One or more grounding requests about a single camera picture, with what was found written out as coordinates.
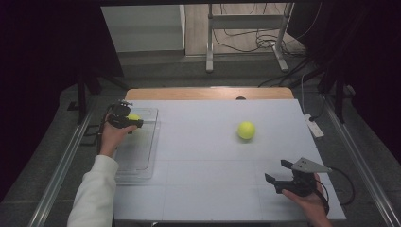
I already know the aluminium floor rail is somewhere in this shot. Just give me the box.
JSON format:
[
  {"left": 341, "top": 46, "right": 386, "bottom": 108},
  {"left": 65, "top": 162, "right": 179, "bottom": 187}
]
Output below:
[
  {"left": 321, "top": 94, "right": 401, "bottom": 227},
  {"left": 27, "top": 110, "right": 96, "bottom": 227}
]

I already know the white metal stand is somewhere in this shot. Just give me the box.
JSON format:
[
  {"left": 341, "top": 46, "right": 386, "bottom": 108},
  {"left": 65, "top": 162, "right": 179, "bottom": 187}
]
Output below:
[{"left": 205, "top": 3, "right": 295, "bottom": 74}]

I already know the black floor frame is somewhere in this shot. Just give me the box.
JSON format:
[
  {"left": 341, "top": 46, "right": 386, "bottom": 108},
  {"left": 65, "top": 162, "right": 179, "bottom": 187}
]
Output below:
[{"left": 79, "top": 124, "right": 102, "bottom": 147}]

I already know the black stand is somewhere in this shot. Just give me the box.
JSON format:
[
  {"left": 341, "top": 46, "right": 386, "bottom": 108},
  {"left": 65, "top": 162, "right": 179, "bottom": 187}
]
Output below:
[
  {"left": 318, "top": 72, "right": 348, "bottom": 124},
  {"left": 66, "top": 72, "right": 131, "bottom": 125}
]

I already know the clear plastic container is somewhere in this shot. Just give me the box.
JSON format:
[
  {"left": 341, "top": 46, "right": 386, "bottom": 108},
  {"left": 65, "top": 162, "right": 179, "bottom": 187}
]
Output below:
[{"left": 113, "top": 107, "right": 161, "bottom": 183}]

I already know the tangle of black floor cables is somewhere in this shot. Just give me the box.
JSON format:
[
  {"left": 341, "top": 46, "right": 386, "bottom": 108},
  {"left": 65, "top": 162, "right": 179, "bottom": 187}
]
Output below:
[{"left": 211, "top": 3, "right": 323, "bottom": 58}]

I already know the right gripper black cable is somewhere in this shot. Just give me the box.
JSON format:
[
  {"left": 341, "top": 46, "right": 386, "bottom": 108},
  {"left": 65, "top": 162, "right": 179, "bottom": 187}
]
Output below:
[{"left": 315, "top": 166, "right": 356, "bottom": 216}]

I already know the person's left hand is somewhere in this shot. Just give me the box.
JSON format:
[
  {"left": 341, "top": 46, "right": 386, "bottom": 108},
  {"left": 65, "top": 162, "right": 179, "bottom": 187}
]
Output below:
[{"left": 98, "top": 121, "right": 139, "bottom": 159}]

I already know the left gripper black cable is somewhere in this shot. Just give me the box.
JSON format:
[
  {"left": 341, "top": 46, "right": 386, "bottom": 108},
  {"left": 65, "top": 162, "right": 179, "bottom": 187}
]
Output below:
[{"left": 96, "top": 105, "right": 114, "bottom": 155}]

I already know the person's right hand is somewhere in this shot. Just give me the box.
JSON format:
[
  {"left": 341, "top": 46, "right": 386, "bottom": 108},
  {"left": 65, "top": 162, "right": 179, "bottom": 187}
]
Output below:
[{"left": 281, "top": 181, "right": 330, "bottom": 219}]

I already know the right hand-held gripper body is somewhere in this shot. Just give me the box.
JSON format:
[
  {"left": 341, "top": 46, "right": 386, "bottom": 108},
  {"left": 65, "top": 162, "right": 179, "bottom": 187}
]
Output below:
[{"left": 274, "top": 157, "right": 333, "bottom": 198}]

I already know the white cabinet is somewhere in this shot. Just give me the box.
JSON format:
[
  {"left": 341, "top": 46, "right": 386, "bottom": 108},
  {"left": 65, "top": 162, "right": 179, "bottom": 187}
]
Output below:
[{"left": 100, "top": 4, "right": 186, "bottom": 53}]

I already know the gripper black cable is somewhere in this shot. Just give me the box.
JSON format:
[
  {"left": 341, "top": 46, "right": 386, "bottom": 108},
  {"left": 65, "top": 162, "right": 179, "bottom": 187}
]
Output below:
[
  {"left": 96, "top": 105, "right": 114, "bottom": 155},
  {"left": 315, "top": 166, "right": 356, "bottom": 216}
]

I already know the white power strip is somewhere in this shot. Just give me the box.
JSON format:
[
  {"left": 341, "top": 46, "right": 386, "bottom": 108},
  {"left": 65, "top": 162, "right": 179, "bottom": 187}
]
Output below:
[{"left": 303, "top": 113, "right": 325, "bottom": 139}]

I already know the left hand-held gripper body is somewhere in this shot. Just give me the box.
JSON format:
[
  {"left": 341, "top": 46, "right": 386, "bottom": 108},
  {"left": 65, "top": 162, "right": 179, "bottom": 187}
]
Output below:
[{"left": 107, "top": 99, "right": 132, "bottom": 129}]

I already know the wooden table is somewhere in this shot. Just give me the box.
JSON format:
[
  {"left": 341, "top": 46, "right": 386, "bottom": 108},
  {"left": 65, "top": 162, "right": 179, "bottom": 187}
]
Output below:
[{"left": 125, "top": 87, "right": 295, "bottom": 101}]

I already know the white table mat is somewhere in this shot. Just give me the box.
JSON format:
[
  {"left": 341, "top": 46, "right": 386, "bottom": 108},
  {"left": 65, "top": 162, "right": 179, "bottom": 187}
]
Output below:
[{"left": 113, "top": 99, "right": 347, "bottom": 221}]

